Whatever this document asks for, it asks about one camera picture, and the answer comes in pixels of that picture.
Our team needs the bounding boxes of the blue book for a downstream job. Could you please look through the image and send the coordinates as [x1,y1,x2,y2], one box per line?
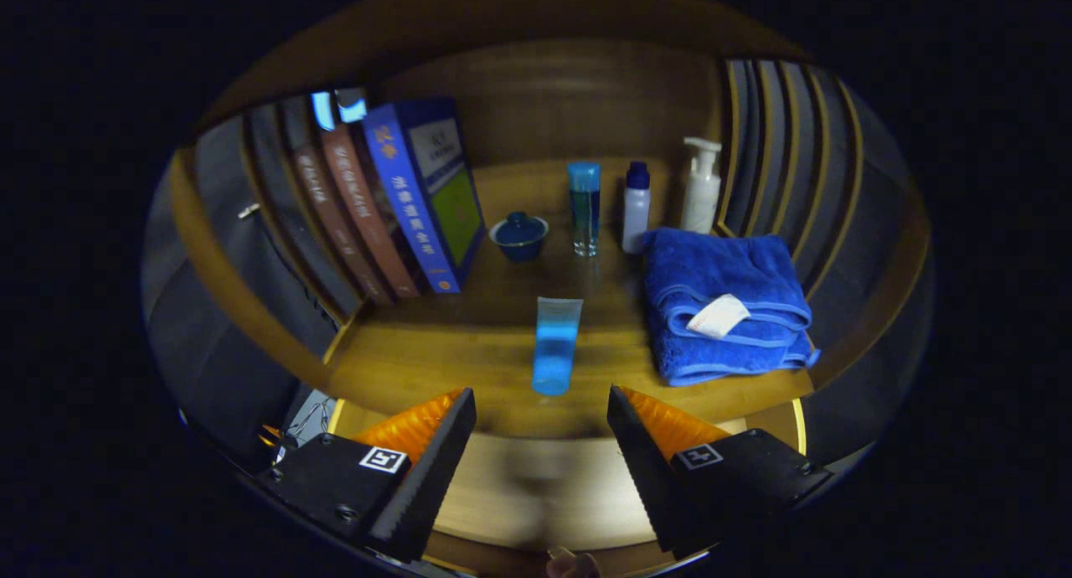
[362,99,488,295]

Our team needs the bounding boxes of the thin brown book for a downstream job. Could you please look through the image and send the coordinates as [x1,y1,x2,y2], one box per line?
[281,96,394,307]

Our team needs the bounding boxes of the tangled thin cables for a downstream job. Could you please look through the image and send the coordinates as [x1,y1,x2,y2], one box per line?
[289,398,332,441]

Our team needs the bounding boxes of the white pump bottle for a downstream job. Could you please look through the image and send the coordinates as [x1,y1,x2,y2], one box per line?
[680,137,723,235]

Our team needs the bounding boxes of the thick brown book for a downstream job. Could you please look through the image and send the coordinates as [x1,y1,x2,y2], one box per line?
[321,126,422,299]

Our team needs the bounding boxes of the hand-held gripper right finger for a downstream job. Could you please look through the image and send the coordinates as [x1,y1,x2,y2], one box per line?
[606,384,834,560]

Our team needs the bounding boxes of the blue lidded teacup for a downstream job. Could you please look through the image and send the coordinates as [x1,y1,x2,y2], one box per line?
[489,211,550,263]

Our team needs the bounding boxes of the wooden countertop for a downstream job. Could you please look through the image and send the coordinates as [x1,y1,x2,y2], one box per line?
[322,159,817,441]

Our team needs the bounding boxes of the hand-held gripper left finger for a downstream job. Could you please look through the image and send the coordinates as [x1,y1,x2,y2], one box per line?
[255,385,478,564]

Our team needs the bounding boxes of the wooden cabinet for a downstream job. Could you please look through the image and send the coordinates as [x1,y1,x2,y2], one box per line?
[167,0,932,470]

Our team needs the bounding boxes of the white bottle blue cap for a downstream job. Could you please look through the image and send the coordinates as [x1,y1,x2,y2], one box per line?
[621,161,652,255]

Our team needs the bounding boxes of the folded blue towel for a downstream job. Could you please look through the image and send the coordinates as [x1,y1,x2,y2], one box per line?
[642,228,822,388]

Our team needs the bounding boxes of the clear blue bottle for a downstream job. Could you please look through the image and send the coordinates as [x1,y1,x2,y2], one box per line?
[567,161,602,258]

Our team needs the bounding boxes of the light blue tube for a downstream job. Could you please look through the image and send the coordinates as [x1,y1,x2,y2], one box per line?
[532,297,584,396]

